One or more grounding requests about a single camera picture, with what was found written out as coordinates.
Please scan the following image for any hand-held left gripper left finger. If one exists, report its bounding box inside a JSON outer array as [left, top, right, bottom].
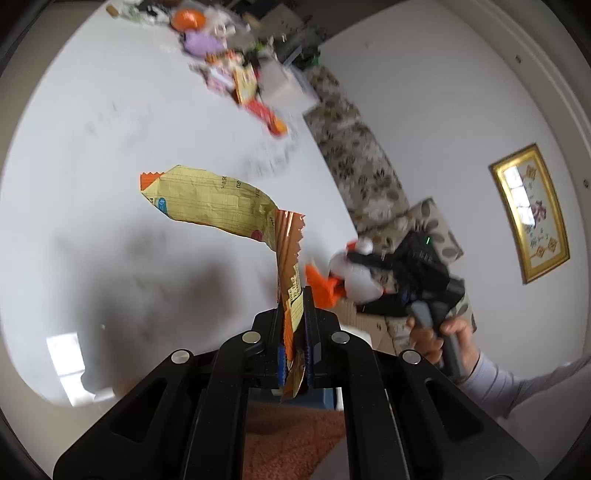
[[53, 309, 284, 480]]

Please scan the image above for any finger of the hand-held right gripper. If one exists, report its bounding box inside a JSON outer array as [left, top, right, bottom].
[[357, 292, 413, 320], [348, 251, 402, 274]]

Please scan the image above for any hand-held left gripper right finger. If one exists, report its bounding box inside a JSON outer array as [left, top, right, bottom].
[[302, 286, 539, 480]]

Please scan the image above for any yellow orange snack wrapper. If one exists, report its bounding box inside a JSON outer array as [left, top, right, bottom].
[[140, 165, 308, 398]]

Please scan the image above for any person's right forearm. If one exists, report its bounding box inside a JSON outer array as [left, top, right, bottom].
[[459, 350, 591, 418]]

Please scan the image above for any person's right hand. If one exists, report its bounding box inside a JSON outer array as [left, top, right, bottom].
[[406, 316, 482, 377]]

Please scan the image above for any cardboard box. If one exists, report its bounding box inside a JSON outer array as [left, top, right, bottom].
[[337, 298, 393, 356]]

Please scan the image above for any blue plastic container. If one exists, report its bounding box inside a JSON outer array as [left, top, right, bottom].
[[295, 385, 340, 411]]

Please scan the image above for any orange plastic piece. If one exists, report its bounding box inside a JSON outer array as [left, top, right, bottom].
[[305, 263, 345, 311]]

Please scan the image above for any orange fuzzy cushion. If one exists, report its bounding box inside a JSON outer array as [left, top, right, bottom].
[[242, 406, 347, 480]]

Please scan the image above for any floral sofa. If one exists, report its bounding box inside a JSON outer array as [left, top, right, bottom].
[[302, 65, 478, 356]]

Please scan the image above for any gold framed picture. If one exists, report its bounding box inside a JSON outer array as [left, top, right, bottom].
[[488, 143, 571, 284]]

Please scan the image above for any red cartoon printed packet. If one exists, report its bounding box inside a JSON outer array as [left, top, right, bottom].
[[242, 99, 288, 137]]

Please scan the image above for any yellow orange packet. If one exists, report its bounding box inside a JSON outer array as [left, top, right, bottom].
[[231, 65, 259, 105]]

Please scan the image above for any pink toy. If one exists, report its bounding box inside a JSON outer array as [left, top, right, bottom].
[[205, 67, 236, 91]]

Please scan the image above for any purple plush toy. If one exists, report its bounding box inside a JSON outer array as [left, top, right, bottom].
[[184, 30, 227, 56]]

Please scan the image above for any orange ball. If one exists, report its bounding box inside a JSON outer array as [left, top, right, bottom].
[[172, 9, 206, 31]]

